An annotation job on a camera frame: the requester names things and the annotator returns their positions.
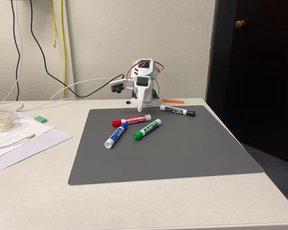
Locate small camera on white mount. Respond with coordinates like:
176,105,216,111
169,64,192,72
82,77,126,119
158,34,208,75
109,74,133,95

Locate blue dry erase marker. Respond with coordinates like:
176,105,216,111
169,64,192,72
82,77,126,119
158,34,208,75
104,122,129,150

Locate orange stick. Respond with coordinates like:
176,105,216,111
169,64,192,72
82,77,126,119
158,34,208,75
162,97,185,104

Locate white usb cable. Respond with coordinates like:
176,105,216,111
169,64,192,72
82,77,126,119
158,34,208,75
21,77,125,113

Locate grey rubber mat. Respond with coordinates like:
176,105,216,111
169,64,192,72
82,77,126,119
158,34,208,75
67,104,265,186

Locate thick black cable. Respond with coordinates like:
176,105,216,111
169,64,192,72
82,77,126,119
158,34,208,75
29,0,124,99

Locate black dry erase marker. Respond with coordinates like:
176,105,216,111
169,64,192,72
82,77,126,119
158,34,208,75
159,104,197,118

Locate thin black cable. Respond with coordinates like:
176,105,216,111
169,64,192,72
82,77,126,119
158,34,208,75
10,0,22,102

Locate short yellow cable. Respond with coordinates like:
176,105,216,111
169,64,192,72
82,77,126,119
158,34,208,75
49,0,57,49

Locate red dry erase marker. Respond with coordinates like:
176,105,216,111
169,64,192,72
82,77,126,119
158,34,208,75
110,114,152,127

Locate white cable with plug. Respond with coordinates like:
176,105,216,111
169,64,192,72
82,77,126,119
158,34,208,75
0,133,36,150

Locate clear tape dispenser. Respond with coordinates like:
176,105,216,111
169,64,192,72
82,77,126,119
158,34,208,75
0,110,21,133

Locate white paper stack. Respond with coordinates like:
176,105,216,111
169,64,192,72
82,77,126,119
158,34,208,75
0,129,73,173

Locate thin white cable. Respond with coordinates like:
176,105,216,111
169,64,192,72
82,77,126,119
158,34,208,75
0,0,25,114

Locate red black servo wires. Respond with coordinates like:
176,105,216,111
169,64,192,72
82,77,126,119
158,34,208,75
127,61,166,81

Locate printed white paper sheet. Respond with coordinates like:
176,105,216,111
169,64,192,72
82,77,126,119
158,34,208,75
0,112,56,161

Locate long yellow cable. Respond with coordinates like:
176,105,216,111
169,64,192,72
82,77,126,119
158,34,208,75
59,0,67,100

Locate dark wooden door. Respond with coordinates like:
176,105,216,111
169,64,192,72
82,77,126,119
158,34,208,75
204,0,288,166

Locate green dry erase marker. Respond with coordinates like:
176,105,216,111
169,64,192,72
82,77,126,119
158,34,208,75
132,118,162,141

